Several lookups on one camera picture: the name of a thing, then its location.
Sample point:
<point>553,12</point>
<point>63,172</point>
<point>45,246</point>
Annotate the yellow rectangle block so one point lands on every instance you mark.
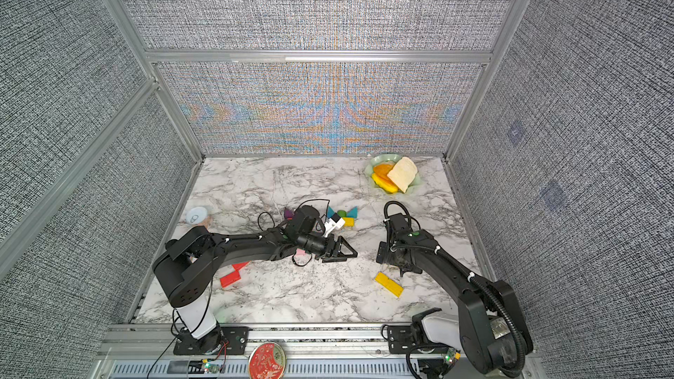
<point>388,284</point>
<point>348,221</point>

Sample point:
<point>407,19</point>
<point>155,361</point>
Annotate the green glass plate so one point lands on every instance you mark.
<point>388,157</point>

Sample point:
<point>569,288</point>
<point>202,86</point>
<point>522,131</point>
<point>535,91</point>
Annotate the white round object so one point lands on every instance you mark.
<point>198,216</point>

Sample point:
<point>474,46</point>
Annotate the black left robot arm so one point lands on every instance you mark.
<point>187,267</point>

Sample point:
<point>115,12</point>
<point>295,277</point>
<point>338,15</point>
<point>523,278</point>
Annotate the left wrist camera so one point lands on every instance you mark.
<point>334,222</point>

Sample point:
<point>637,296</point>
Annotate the red rectangle block lower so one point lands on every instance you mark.
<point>230,279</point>

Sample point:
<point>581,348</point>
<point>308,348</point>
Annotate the red rectangle block upper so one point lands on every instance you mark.
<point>239,265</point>

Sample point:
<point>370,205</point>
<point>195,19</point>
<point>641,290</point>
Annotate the beige bread slice toy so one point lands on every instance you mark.
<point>403,173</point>

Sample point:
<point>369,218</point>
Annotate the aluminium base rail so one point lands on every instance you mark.
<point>322,350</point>

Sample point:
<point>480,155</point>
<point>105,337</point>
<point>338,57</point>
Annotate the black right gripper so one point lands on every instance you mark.
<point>385,247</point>

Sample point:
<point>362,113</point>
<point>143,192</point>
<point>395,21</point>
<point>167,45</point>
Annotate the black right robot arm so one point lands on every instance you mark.
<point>491,329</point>

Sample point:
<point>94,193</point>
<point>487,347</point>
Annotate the orange round food toy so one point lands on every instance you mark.
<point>383,169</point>

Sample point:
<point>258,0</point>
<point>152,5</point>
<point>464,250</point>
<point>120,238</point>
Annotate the red round tin lid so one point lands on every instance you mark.
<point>268,361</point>

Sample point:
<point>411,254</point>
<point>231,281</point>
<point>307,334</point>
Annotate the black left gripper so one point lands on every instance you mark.
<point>329,247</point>

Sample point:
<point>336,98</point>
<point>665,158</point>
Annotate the red rectangle block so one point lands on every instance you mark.
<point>230,279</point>
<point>239,265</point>

